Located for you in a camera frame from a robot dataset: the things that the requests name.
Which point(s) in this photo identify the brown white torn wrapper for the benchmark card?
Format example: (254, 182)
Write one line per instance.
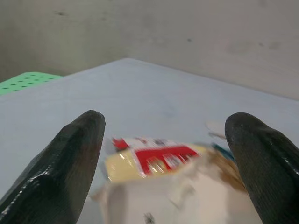
(224, 151)

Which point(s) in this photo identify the green perforated plastic stool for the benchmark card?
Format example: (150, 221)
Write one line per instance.
(22, 81)

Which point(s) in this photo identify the white crumpled paper trash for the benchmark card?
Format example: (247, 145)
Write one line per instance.
(177, 200)

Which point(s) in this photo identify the yellow red snack wrapper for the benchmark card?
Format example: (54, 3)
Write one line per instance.
(149, 161)

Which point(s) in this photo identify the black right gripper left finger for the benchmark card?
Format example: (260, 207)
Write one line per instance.
(53, 177)

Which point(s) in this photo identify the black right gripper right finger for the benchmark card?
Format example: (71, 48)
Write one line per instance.
(266, 168)

